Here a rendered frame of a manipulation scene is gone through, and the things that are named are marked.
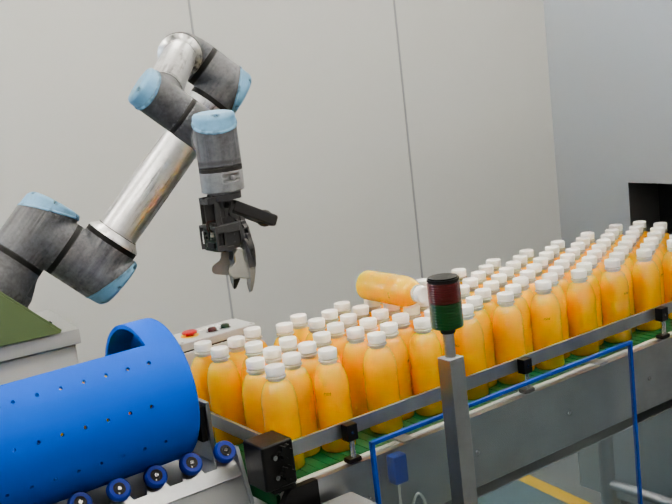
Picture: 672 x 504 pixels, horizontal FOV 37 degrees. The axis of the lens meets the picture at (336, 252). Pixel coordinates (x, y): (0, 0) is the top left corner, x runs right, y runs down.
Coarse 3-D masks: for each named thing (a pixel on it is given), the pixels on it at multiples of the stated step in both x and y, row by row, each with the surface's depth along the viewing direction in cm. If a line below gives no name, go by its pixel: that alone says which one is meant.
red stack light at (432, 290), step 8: (432, 288) 190; (440, 288) 190; (448, 288) 189; (456, 288) 190; (432, 296) 191; (440, 296) 190; (448, 296) 190; (456, 296) 190; (432, 304) 191; (440, 304) 190; (448, 304) 190
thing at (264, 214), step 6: (234, 204) 209; (240, 204) 210; (246, 204) 211; (234, 210) 209; (240, 210) 210; (246, 210) 211; (252, 210) 212; (258, 210) 213; (264, 210) 214; (246, 216) 212; (252, 216) 212; (258, 216) 213; (264, 216) 214; (270, 216) 215; (276, 216) 216; (258, 222) 215; (264, 222) 214; (270, 222) 215; (276, 222) 216
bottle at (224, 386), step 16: (208, 368) 217; (224, 368) 214; (208, 384) 216; (224, 384) 214; (240, 384) 217; (224, 400) 215; (240, 400) 217; (224, 416) 215; (240, 416) 217; (224, 432) 216
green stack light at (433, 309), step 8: (456, 304) 190; (432, 312) 192; (440, 312) 190; (448, 312) 190; (456, 312) 191; (432, 320) 192; (440, 320) 191; (448, 320) 190; (456, 320) 191; (432, 328) 193; (440, 328) 191; (448, 328) 191; (456, 328) 191
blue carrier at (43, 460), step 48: (144, 336) 189; (48, 384) 175; (96, 384) 178; (144, 384) 183; (192, 384) 187; (0, 432) 168; (48, 432) 172; (96, 432) 176; (144, 432) 182; (192, 432) 189; (0, 480) 167; (48, 480) 173; (96, 480) 181
